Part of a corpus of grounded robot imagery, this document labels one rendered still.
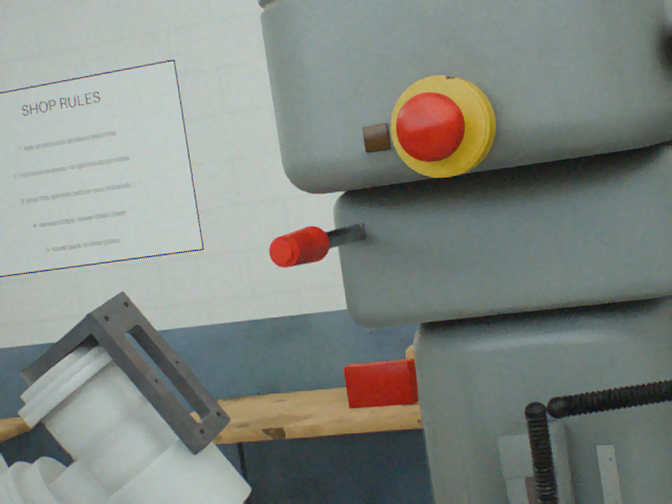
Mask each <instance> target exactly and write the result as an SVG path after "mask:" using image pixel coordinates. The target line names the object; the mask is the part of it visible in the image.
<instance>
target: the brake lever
mask: <svg viewBox="0 0 672 504"><path fill-rule="evenodd" d="M366 239H367V237H366V231H365V224H364V223H358V224H352V225H348V226H344V227H340V228H335V229H331V230H327V231H324V230H323V229H321V228H320V227H318V226H306V227H303V228H300V229H298V230H295V231H292V232H289V233H286V234H283V235H280V236H278V238H276V239H274V240H273V241H272V243H271V245H270V248H269V254H270V258H271V260H272V261H273V262H274V263H275V265H276V266H278V267H280V268H289V267H295V266H300V265H306V263H313V262H318V261H320V260H322V259H323V258H325V256H326V255H327V253H328V251H329V249H331V248H334V247H339V246H342V245H346V244H349V243H353V242H356V241H364V240H366Z"/></svg>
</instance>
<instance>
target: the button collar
mask: <svg viewBox="0 0 672 504"><path fill-rule="evenodd" d="M426 92H434V93H440V94H444V95H446V96H448V97H449V98H451V99H452V100H453V101H454V102H455V103H456V104H457V105H458V107H459V108H461V111H462V113H463V116H464V120H465V134H464V139H463V141H462V143H460V145H459V147H458V148H457V149H456V151H455V152H454V153H453V154H451V155H450V156H449V157H447V158H445V159H442V161H439V162H431V163H427V162H421V161H418V159H416V158H414V157H411V156H410V155H408V154H407V153H406V152H405V151H404V150H403V148H402V147H401V145H400V144H399V141H398V139H397V135H396V121H397V117H398V114H399V112H400V110H401V107H402V106H403V104H404V103H405V102H406V101H407V100H408V99H410V98H412V97H414V96H416V95H418V94H421V93H426ZM495 129H496V123H495V116H494V112H493V108H492V105H491V103H490V101H489V99H488V98H487V96H486V95H485V94H484V93H482V92H481V90H479V89H478V88H477V87H476V86H475V84H473V83H471V82H470V81H468V80H466V79H463V78H460V77H453V76H443V75H438V76H430V77H426V78H423V79H421V80H419V81H417V82H415V83H414V85H412V86H410V87H409V88H408V89H407V90H406V91H405V92H404V93H403V94H402V95H401V96H400V98H399V100H398V101H397V103H396V105H395V109H394V112H393V115H392V121H391V132H392V139H393V143H394V146H395V148H396V150H397V152H398V154H399V155H400V157H401V158H402V160H403V162H404V163H405V164H406V165H407V166H408V167H410V168H411V169H413V170H415V171H416V172H418V173H421V174H423V175H426V176H430V177H439V178H442V177H450V176H455V175H460V174H464V173H466V172H468V171H470V170H472V169H473V168H475V167H476V166H477V165H478V164H479V163H481V162H482V159H483V158H484V157H486V156H487V154H488V153H489V151H490V149H491V147H492V144H493V141H494V137H495Z"/></svg>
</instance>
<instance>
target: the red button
mask: <svg viewBox="0 0 672 504"><path fill-rule="evenodd" d="M464 134H465V120H464V116H463V113H462V111H461V108H459V107H458V105H457V104H456V103H455V102H454V101H453V100H452V99H451V98H449V97H448V96H446V95H444V94H440V93H434V92H426V93H421V94H418V95H416V96H414V97H412V98H410V99H408V100H407V101H406V102H405V103H404V104H403V106H402V107H401V110H400V112H399V114H398V117H397V121H396V135H397V139H398V141H399V144H400V145H401V147H402V148H403V150H404V151H405V152H406V153H407V154H408V155H410V156H411V157H414V158H416V159H418V161H421V162H427V163H431V162H439V161H442V159H445V158H447V157H449V156H450V155H451V154H453V153H454V152H455V151H456V149H457V148H458V147H459V145H460V143H462V141H463V139H464Z"/></svg>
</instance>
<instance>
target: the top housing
mask: <svg viewBox="0 0 672 504"><path fill-rule="evenodd" d="M257 3H258V5H259V6H260V7H261V8H264V11H262V12H261V14H260V17H259V19H260V25H261V32H262V40H264V46H265V53H266V61H267V67H268V74H269V80H270V88H271V95H272V101H273V109H274V116H275V122H276V129H277V137H278V143H279V150H280V157H281V164H282V167H283V171H284V174H285V176H286V177H288V178H289V180H290V181H291V183H292V184H294V186H295V187H296V188H298V189H299V190H300V191H303V192H306V193H309V194H330V193H338V192H345V191H352V190H359V189H367V188H374V187H381V186H389V184H396V183H402V182H409V181H417V180H424V179H431V178H439V177H430V176H426V175H423V174H421V173H418V172H416V171H415V170H413V169H411V168H410V167H408V166H407V165H406V164H405V163H404V162H403V160H402V158H401V157H400V155H399V154H398V152H397V150H396V148H395V146H394V143H393V139H392V132H391V121H392V115H393V112H394V109H395V105H396V103H397V101H398V100H399V98H400V96H401V95H402V94H403V93H404V92H405V91H406V90H407V89H408V88H409V87H410V86H412V85H414V83H415V82H417V81H419V80H421V79H423V78H426V77H430V76H438V75H443V76H453V77H460V78H463V79H466V80H468V81H470V82H471V83H473V84H475V86H476V87H477V88H478V89H479V90H481V92H482V93H484V94H485V95H486V96H487V98H488V99H489V101H490V103H491V105H492V108H493V112H494V116H495V123H496V129H495V137H494V141H493V144H492V147H491V149H490V151H489V153H488V154H487V156H486V157H484V158H483V159H482V162H481V163H479V164H478V165H477V166H476V167H475V168H473V169H472V170H470V171H468V172H466V173H464V174H467V173H474V172H481V171H489V170H496V169H502V168H510V167H517V166H524V165H531V164H539V163H546V161H553V160H560V159H567V158H574V157H582V156H589V155H596V154H603V153H610V152H616V151H624V150H631V149H637V148H644V147H649V146H653V145H658V144H664V143H668V142H672V39H671V33H672V0H257ZM382 123H386V124H388V130H389V138H390V145H391V149H385V150H379V151H373V152H366V149H365V142H364V135H363V127H364V126H370V125H376V124H382Z"/></svg>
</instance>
